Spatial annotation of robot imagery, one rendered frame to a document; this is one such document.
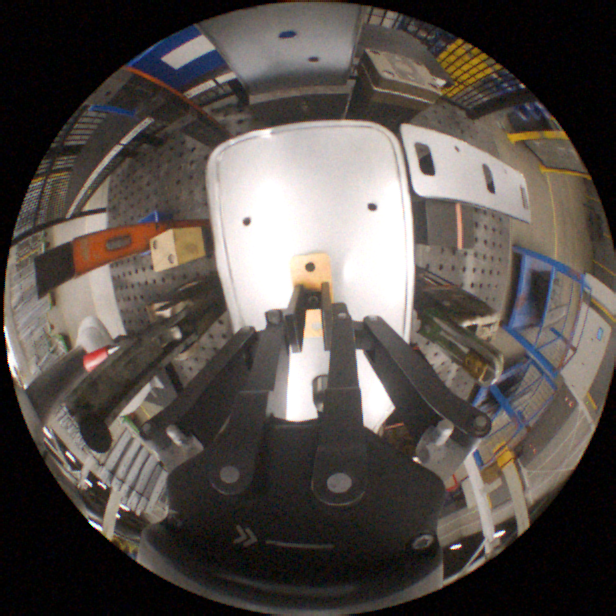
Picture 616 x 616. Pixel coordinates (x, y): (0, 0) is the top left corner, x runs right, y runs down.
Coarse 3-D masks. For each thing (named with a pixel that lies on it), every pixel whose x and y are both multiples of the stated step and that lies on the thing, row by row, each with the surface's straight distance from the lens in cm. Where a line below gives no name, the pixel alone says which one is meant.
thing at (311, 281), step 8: (296, 256) 19; (304, 256) 19; (312, 256) 19; (320, 256) 19; (328, 256) 19; (296, 264) 19; (304, 264) 19; (320, 264) 19; (328, 264) 19; (296, 272) 20; (304, 272) 19; (312, 272) 19; (320, 272) 19; (328, 272) 19; (296, 280) 20; (304, 280) 20; (312, 280) 20; (320, 280) 20; (328, 280) 20; (304, 288) 20; (312, 288) 20; (320, 288) 20; (304, 296) 19; (320, 296) 19; (312, 304) 20; (312, 312) 21; (312, 320) 21; (320, 320) 21; (312, 328) 21; (320, 328) 21; (304, 336) 22; (312, 336) 22; (320, 336) 22
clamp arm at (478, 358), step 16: (432, 320) 26; (448, 320) 26; (432, 336) 27; (448, 336) 25; (464, 336) 23; (448, 352) 25; (464, 352) 24; (480, 352) 22; (496, 352) 22; (464, 368) 23; (480, 368) 22; (496, 368) 21; (480, 384) 23
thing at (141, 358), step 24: (144, 336) 19; (192, 336) 23; (120, 360) 18; (144, 360) 20; (168, 360) 20; (96, 384) 17; (120, 384) 19; (144, 384) 19; (72, 408) 17; (96, 408) 19; (120, 408) 18; (96, 432) 15
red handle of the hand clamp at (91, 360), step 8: (168, 328) 22; (176, 328) 21; (160, 336) 22; (168, 336) 22; (176, 336) 22; (120, 344) 24; (96, 352) 27; (104, 352) 25; (88, 360) 28; (96, 360) 26; (88, 368) 28
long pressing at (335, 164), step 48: (240, 144) 25; (288, 144) 23; (336, 144) 23; (384, 144) 25; (240, 192) 23; (288, 192) 22; (336, 192) 21; (384, 192) 22; (240, 240) 22; (288, 240) 21; (336, 240) 21; (384, 240) 22; (240, 288) 23; (288, 288) 22; (336, 288) 22; (384, 288) 23
